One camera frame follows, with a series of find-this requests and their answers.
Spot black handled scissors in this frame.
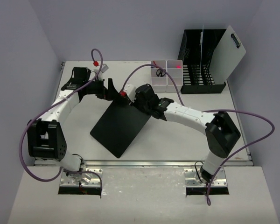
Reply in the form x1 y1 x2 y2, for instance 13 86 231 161
156 69 166 77

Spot aluminium rail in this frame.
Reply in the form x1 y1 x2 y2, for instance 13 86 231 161
34 159 252 168

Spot right white divided organizer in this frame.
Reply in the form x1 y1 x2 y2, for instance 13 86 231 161
166 60 183 93

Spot black mesh file rack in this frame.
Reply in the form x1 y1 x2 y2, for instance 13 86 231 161
178 29 226 94

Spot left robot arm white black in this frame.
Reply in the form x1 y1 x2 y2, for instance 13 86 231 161
27 64 120 183

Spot metal mounting plate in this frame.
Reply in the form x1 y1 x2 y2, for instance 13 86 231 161
59 166 103 188
184 167 228 188

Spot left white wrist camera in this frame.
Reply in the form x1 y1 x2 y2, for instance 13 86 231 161
92 63 109 80

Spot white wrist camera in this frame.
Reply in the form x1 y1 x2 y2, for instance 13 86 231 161
120 84 136 102
92 63 109 80

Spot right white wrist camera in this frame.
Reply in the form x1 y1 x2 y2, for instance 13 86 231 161
120 84 136 102

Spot left white divided organizer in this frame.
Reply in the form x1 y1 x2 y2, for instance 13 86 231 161
151 60 167 93

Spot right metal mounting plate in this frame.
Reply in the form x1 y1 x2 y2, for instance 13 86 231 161
184 167 228 188

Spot white clear clipboard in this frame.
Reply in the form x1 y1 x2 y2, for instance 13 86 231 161
209 26 246 84

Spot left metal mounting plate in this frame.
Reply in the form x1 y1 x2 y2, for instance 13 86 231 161
59 166 103 188

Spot white divided organizer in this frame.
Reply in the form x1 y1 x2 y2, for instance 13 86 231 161
166 60 183 93
151 60 167 93

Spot blue clipboard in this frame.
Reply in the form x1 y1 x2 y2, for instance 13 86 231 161
199 24 204 78

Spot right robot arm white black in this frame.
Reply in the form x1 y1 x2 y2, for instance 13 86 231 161
124 84 241 183

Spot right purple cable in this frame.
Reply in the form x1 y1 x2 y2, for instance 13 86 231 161
122 64 275 206

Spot black clipboard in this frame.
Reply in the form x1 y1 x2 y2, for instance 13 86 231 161
90 101 151 158

